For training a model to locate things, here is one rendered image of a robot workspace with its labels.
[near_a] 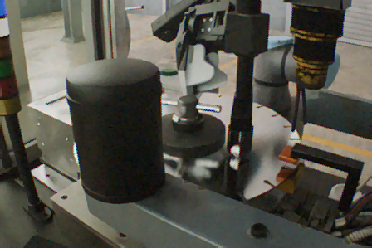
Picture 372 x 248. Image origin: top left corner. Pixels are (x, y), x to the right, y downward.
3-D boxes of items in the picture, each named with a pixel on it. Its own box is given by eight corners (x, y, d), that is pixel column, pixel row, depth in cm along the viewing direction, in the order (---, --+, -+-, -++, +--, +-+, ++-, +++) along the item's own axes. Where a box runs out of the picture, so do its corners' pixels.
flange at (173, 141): (148, 153, 43) (147, 137, 42) (151, 117, 53) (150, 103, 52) (232, 151, 44) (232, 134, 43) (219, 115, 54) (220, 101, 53)
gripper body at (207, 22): (222, 38, 44) (233, -37, 45) (174, 41, 50) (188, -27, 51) (248, 55, 50) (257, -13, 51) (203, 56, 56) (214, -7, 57)
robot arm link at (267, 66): (266, 69, 112) (268, 30, 106) (300, 78, 104) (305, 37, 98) (245, 76, 104) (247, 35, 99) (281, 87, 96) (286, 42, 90)
